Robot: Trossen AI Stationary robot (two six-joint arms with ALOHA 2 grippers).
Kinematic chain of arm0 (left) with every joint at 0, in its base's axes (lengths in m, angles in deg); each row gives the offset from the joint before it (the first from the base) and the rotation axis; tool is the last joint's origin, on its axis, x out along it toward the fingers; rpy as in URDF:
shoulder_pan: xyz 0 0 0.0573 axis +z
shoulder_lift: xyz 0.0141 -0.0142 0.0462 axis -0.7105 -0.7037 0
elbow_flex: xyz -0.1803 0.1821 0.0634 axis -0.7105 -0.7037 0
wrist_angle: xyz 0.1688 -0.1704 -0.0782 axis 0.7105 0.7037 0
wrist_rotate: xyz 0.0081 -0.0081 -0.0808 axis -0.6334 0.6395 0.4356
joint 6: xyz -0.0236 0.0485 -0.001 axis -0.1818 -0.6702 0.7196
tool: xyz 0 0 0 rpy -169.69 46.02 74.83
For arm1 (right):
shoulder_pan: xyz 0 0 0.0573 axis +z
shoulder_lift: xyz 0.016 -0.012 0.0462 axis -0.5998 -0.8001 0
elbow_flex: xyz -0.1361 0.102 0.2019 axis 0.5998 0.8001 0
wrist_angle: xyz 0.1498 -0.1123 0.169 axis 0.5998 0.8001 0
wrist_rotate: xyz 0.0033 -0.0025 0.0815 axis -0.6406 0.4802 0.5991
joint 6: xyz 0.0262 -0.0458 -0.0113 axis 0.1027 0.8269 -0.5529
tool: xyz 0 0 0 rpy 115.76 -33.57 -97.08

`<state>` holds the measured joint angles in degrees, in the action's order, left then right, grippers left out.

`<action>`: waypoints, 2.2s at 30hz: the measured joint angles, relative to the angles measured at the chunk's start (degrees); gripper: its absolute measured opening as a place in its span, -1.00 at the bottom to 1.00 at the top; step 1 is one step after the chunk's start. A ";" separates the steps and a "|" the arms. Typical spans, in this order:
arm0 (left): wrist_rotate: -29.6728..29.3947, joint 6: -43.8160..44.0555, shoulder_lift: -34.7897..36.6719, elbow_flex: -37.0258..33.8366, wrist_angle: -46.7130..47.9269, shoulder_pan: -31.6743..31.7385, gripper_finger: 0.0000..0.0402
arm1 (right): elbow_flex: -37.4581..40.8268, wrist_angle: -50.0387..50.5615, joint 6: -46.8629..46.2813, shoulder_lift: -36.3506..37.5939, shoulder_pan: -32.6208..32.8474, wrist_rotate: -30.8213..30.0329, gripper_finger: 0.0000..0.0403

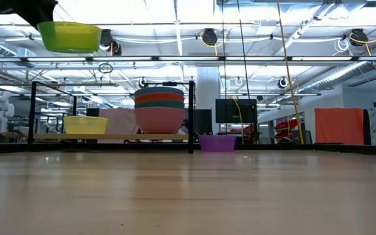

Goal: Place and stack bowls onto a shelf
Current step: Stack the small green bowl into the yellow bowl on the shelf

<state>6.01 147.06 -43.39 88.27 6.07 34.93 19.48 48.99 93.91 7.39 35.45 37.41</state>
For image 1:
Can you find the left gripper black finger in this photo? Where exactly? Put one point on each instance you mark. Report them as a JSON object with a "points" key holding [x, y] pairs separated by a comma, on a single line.
{"points": [[41, 18]]}

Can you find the green translucent bowl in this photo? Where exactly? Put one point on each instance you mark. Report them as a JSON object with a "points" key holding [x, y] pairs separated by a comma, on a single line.
{"points": [[70, 37]]}

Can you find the yellow translucent bowl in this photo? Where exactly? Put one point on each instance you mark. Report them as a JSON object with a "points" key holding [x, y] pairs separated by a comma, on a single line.
{"points": [[85, 125]]}

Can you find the orange-red opaque bowl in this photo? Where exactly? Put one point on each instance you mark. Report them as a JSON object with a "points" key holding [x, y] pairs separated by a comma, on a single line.
{"points": [[159, 98]]}

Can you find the purple translucent bowl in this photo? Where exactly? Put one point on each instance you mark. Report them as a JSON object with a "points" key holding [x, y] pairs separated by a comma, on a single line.
{"points": [[217, 143]]}

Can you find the stack of coloured bowls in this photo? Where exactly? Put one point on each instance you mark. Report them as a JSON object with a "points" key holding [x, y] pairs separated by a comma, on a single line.
{"points": [[160, 120]]}

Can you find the pale pink board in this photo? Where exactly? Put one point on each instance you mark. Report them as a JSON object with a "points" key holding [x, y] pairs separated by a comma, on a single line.
{"points": [[119, 125]]}

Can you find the white building column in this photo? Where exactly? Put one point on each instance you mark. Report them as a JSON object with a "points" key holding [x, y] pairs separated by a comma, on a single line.
{"points": [[206, 91]]}

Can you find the black rectangular screen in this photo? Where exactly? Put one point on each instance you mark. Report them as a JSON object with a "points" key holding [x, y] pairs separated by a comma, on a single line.
{"points": [[202, 122]]}

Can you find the black monitor on stand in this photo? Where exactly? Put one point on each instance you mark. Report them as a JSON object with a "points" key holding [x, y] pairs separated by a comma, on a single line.
{"points": [[227, 111]]}

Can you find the red storage bins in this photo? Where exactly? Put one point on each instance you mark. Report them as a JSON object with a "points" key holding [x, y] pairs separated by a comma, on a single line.
{"points": [[287, 124]]}

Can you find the orange-red cloth panel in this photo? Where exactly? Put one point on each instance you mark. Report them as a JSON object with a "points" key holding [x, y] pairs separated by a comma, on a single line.
{"points": [[338, 125]]}

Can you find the silver ventilation duct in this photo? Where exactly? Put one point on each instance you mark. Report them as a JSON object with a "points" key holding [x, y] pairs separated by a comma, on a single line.
{"points": [[338, 75]]}

